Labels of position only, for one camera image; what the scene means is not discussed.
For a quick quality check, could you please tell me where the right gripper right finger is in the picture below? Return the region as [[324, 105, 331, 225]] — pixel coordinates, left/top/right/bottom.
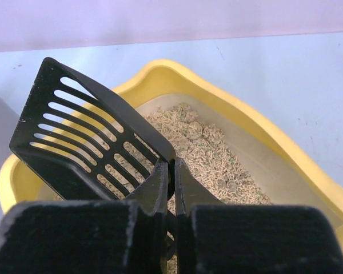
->
[[174, 158, 343, 273]]

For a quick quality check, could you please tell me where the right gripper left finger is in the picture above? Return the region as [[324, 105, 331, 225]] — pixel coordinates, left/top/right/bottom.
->
[[0, 161, 169, 273]]

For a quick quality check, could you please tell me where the yellow litter box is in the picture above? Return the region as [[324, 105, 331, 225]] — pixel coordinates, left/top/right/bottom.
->
[[0, 60, 343, 234]]

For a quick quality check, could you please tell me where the black slotted litter scoop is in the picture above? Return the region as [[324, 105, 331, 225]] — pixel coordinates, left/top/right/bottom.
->
[[9, 57, 176, 200]]

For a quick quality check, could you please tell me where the beige cat litter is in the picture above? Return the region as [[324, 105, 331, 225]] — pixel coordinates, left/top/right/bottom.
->
[[143, 103, 273, 205]]

